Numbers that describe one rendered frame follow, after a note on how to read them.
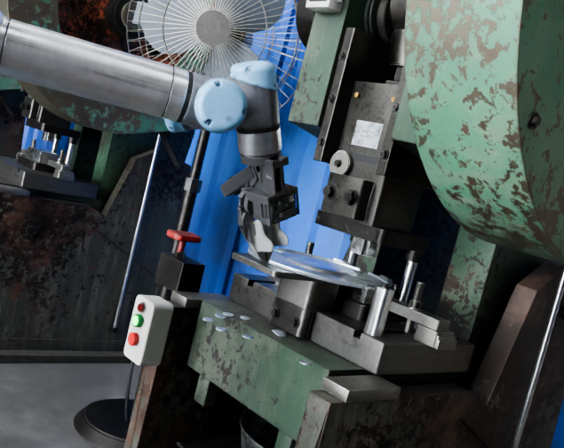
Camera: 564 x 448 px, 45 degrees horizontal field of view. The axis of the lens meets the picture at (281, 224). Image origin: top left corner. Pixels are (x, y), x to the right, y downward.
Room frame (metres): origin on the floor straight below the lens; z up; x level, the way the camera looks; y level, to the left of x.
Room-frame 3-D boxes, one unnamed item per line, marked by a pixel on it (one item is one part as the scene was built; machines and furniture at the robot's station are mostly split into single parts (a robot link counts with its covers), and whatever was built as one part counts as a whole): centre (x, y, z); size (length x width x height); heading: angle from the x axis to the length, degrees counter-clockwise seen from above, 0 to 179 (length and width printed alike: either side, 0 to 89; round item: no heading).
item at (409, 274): (1.44, -0.29, 0.81); 0.02 x 0.02 x 0.14
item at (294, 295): (1.34, -0.06, 0.72); 0.25 x 0.14 x 0.14; 133
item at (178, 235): (1.54, 0.21, 0.72); 0.07 x 0.06 x 0.08; 133
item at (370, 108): (1.43, -0.16, 1.04); 0.17 x 0.15 x 0.30; 133
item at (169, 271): (1.53, 0.19, 0.62); 0.10 x 0.06 x 0.20; 43
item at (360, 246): (1.45, -0.18, 0.84); 0.05 x 0.03 x 0.04; 43
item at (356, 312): (1.46, -0.19, 0.72); 0.20 x 0.16 x 0.03; 43
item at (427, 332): (1.33, -0.30, 0.76); 0.17 x 0.06 x 0.10; 43
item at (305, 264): (1.37, -0.09, 0.78); 0.29 x 0.29 x 0.01
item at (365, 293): (1.45, -0.18, 0.76); 0.15 x 0.09 x 0.05; 43
